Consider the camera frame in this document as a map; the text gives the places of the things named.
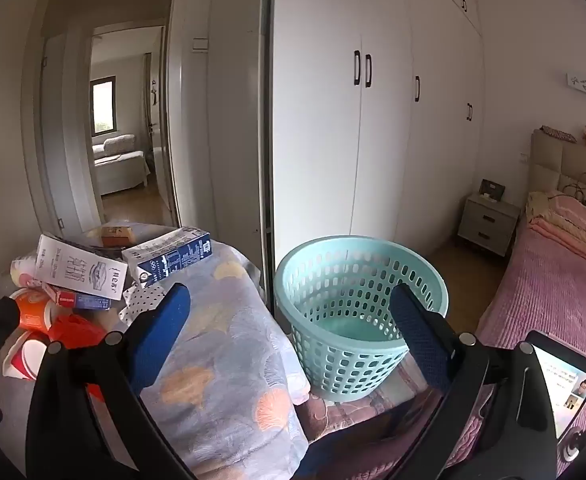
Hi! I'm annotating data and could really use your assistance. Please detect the floral grey cloth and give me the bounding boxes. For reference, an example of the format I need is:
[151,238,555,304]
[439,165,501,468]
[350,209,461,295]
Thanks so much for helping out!
[0,222,314,480]

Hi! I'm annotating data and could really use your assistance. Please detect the white wardrobe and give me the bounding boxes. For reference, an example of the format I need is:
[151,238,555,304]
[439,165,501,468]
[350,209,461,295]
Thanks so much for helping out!
[272,0,484,271]

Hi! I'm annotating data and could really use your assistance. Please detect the blue milk carton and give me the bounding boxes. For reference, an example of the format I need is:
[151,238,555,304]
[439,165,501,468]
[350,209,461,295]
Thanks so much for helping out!
[122,227,213,288]

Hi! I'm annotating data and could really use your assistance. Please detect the small red blue box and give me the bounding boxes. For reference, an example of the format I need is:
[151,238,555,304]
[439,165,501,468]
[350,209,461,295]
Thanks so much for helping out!
[43,282,113,311]

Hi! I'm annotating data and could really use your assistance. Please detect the red plastic bag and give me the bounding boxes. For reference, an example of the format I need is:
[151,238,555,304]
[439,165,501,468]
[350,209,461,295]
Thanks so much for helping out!
[47,312,109,403]

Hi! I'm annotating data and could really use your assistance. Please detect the grey hallway door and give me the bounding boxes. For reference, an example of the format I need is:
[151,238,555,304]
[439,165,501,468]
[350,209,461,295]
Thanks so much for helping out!
[40,35,104,231]

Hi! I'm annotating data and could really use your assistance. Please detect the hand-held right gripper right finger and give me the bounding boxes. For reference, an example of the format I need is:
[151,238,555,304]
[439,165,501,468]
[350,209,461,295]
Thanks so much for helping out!
[389,282,558,480]

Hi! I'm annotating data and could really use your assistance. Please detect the beige padded headboard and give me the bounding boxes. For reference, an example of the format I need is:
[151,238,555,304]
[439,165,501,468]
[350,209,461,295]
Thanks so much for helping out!
[529,129,586,211]

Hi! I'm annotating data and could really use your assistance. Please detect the black smartphone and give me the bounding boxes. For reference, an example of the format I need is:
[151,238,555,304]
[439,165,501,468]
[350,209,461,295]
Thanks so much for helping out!
[525,330,586,441]

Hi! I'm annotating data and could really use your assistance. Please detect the pink bed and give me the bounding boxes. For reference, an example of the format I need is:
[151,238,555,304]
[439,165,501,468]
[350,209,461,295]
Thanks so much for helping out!
[448,192,586,480]

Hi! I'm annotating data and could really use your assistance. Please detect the teal plastic perforated basket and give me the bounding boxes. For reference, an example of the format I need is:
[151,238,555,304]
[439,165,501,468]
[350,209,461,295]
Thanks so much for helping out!
[274,235,450,403]

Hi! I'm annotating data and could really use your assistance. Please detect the white polka dot paper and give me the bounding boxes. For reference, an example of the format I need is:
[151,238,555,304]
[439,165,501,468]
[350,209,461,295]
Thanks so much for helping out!
[119,280,166,323]

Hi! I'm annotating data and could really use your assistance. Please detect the red white paper cup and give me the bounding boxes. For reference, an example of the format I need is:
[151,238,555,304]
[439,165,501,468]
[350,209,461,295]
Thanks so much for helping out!
[0,331,49,381]

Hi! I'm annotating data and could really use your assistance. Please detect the folded pink blankets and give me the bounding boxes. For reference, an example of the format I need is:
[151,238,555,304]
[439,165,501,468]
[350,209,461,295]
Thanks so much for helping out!
[525,191,586,281]

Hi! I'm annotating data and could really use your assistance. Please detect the brown patterned cloth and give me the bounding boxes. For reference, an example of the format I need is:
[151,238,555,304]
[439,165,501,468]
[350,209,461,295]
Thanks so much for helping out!
[295,355,454,441]

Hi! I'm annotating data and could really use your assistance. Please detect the brown yellow box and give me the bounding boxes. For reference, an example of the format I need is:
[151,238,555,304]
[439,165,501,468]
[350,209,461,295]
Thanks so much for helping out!
[100,225,139,248]

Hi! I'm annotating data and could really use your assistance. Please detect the pink white tissue pack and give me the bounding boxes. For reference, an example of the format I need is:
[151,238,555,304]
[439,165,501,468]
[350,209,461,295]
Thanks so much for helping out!
[10,254,44,291]

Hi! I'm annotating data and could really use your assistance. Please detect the white sofa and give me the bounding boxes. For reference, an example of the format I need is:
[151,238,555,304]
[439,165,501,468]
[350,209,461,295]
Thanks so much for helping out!
[92,134,150,196]

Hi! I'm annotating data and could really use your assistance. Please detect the window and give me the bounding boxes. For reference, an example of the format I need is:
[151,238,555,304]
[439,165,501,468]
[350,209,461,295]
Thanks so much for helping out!
[90,76,117,136]

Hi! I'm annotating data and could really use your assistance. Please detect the white printed carton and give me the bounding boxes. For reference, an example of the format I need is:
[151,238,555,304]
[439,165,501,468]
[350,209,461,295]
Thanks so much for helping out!
[36,232,130,302]

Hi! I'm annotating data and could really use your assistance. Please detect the grey nightstand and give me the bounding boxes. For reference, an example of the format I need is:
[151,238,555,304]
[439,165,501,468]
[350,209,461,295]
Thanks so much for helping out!
[457,192,522,259]

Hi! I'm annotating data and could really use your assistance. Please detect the orange paper cup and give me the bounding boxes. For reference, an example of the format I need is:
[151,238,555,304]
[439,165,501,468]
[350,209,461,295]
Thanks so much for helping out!
[12,288,66,333]

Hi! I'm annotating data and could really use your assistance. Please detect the black cable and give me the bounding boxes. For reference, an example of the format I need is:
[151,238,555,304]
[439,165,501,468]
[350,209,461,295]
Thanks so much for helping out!
[563,172,586,206]

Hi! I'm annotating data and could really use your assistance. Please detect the dark picture frame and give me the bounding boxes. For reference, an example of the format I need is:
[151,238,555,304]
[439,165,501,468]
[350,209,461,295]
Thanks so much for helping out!
[479,179,506,202]

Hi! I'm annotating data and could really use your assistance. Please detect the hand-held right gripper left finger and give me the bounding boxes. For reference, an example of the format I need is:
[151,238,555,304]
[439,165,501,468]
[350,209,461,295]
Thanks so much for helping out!
[26,282,196,480]

